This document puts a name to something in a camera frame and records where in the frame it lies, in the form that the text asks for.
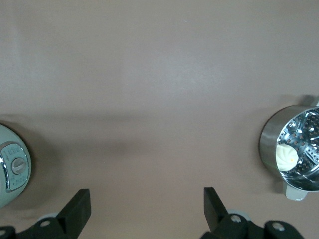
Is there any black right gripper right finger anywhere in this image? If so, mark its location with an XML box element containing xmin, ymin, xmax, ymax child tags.
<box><xmin>200</xmin><ymin>187</ymin><xmax>304</xmax><ymax>239</ymax></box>

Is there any perforated steel steamer basket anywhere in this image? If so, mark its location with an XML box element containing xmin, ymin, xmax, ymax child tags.
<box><xmin>276</xmin><ymin>108</ymin><xmax>319</xmax><ymax>182</ymax></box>

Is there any pale green appliance with knob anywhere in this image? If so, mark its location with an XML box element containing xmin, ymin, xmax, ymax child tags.
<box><xmin>0</xmin><ymin>123</ymin><xmax>34</xmax><ymax>210</ymax></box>

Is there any stainless steel steamer pot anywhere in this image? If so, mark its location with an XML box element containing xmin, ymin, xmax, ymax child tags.
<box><xmin>259</xmin><ymin>99</ymin><xmax>319</xmax><ymax>201</ymax></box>

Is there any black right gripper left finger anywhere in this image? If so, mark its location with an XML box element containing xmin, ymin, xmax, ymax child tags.
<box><xmin>0</xmin><ymin>189</ymin><xmax>92</xmax><ymax>239</ymax></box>

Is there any white steamed bun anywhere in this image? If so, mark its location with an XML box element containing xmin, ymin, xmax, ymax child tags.
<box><xmin>275</xmin><ymin>144</ymin><xmax>299</xmax><ymax>173</ymax></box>

